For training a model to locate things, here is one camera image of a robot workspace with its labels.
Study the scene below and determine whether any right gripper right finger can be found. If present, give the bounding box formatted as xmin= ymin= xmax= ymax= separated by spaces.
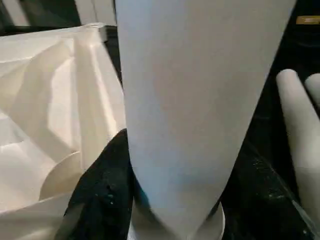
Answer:
xmin=222 ymin=144 xmax=316 ymax=240

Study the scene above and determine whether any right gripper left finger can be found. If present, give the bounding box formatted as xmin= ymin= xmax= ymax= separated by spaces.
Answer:
xmin=52 ymin=128 xmax=136 ymax=240

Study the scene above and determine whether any white plastic table top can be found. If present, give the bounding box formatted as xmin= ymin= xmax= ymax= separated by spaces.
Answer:
xmin=0 ymin=22 xmax=227 ymax=240

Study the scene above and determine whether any black work mat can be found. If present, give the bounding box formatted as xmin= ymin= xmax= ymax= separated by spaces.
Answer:
xmin=102 ymin=0 xmax=320 ymax=240

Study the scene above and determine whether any small yellow tag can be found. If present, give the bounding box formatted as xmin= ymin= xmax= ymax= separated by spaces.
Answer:
xmin=295 ymin=16 xmax=320 ymax=25

